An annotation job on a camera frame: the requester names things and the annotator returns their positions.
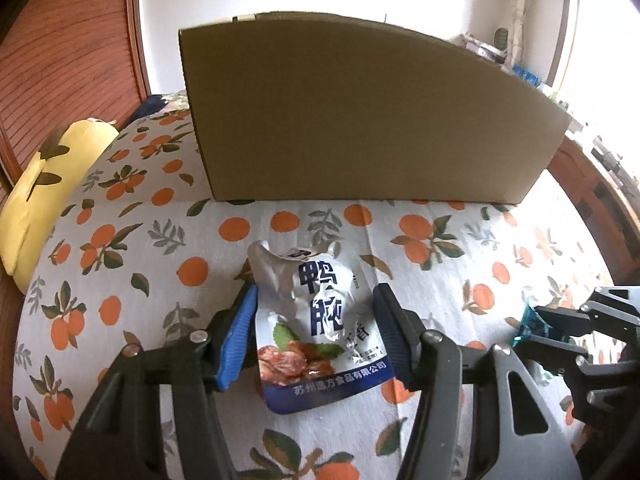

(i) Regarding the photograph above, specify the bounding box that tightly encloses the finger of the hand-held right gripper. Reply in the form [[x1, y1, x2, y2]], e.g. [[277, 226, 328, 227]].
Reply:
[[514, 334, 640, 413], [534, 285, 640, 339]]

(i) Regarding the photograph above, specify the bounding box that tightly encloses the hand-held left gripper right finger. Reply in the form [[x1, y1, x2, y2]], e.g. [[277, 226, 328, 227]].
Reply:
[[372, 282, 583, 480]]

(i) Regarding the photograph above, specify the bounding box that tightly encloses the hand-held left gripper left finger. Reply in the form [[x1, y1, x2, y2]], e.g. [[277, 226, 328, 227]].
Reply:
[[54, 284, 260, 480]]

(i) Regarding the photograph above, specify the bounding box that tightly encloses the teal snack packet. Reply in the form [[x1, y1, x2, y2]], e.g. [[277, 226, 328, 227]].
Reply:
[[512, 302, 554, 349]]

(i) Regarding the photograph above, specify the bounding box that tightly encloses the white blue snack pouch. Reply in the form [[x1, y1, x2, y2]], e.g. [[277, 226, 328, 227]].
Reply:
[[247, 240, 396, 415]]

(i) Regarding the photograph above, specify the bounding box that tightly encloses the brown cardboard box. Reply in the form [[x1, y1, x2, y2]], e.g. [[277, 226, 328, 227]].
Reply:
[[178, 11, 571, 206]]

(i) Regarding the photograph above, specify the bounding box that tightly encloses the orange print bedsheet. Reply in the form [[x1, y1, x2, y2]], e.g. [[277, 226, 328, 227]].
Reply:
[[10, 109, 622, 480]]

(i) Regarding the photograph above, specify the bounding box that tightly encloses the wooden cabinet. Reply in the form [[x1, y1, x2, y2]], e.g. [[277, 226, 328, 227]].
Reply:
[[547, 132, 640, 287]]

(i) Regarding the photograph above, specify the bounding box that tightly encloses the yellow pillow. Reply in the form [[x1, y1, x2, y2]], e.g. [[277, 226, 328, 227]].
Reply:
[[0, 119, 120, 293]]

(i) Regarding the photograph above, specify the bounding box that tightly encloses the dark blue blanket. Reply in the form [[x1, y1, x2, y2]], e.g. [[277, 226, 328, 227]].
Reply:
[[131, 94, 169, 122]]

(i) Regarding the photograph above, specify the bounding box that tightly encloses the bright window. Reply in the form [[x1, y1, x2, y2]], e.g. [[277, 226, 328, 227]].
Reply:
[[549, 0, 640, 128]]

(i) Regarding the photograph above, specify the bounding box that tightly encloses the light curtain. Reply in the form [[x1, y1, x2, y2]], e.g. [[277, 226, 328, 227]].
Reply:
[[504, 0, 537, 69]]

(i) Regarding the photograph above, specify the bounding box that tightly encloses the wooden louvered door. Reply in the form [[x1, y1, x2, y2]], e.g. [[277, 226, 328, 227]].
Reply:
[[0, 0, 152, 192]]

